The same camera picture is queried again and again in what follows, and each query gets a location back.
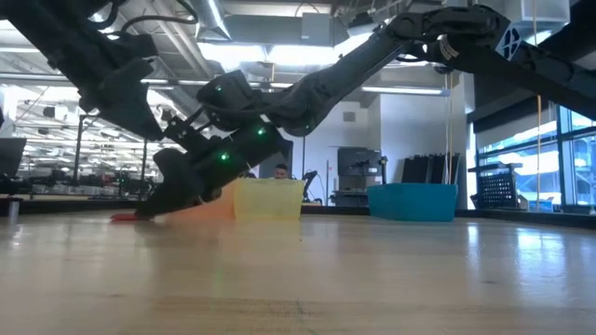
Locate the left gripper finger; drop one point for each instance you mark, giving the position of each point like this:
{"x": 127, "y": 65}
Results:
{"x": 125, "y": 102}

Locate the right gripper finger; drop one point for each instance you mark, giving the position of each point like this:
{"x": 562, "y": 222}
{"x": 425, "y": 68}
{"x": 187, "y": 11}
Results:
{"x": 172, "y": 186}
{"x": 210, "y": 194}

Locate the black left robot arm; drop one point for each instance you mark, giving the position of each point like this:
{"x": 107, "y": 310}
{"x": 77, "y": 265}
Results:
{"x": 46, "y": 28}

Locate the black background robot arm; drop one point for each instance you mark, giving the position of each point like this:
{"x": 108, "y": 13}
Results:
{"x": 309, "y": 179}

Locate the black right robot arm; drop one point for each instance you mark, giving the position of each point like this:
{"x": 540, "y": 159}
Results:
{"x": 326, "y": 88}

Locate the orange translucent plastic bin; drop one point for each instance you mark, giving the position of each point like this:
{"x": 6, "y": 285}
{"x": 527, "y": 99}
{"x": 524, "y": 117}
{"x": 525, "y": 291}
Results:
{"x": 219, "y": 207}

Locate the person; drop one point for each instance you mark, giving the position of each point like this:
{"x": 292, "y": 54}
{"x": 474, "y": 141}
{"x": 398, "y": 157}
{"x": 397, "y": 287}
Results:
{"x": 280, "y": 171}

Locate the yellow translucent plastic bin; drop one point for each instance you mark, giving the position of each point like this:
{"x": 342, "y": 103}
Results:
{"x": 268, "y": 200}

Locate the black monitor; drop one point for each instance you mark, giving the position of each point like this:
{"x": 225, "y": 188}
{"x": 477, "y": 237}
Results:
{"x": 11, "y": 156}

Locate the black cabinet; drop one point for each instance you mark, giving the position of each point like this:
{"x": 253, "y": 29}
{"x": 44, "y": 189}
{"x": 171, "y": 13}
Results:
{"x": 358, "y": 177}

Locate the teal plastic bin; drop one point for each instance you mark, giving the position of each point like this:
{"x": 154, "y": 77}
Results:
{"x": 412, "y": 202}

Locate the long ceiling light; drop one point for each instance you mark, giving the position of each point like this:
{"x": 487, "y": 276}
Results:
{"x": 405, "y": 90}

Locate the black leaning panels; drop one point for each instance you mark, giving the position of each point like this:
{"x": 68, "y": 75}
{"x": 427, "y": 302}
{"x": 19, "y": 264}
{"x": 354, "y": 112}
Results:
{"x": 428, "y": 168}

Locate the black perforated cart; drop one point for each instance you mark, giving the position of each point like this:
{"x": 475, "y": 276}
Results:
{"x": 498, "y": 190}

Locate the silver ceiling duct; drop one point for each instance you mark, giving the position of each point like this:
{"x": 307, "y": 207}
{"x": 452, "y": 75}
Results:
{"x": 212, "y": 18}

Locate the black aluminium table frame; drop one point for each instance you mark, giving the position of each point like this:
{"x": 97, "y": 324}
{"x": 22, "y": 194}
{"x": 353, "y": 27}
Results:
{"x": 512, "y": 218}

